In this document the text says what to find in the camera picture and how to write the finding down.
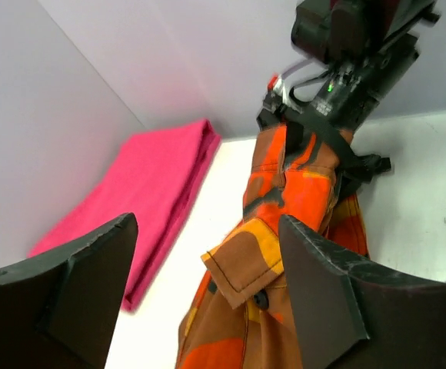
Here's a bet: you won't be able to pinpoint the pink folded trousers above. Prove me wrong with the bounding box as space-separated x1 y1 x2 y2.
28 119 221 311

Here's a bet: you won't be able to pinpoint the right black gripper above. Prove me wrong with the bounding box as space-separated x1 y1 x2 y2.
257 34 419 192

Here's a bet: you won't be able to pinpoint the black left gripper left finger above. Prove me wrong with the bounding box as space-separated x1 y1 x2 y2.
0 213 138 368

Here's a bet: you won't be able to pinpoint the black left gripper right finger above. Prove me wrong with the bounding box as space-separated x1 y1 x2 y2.
278 215 446 368

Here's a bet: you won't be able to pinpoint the orange camouflage trousers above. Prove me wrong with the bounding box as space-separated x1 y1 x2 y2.
175 124 368 368

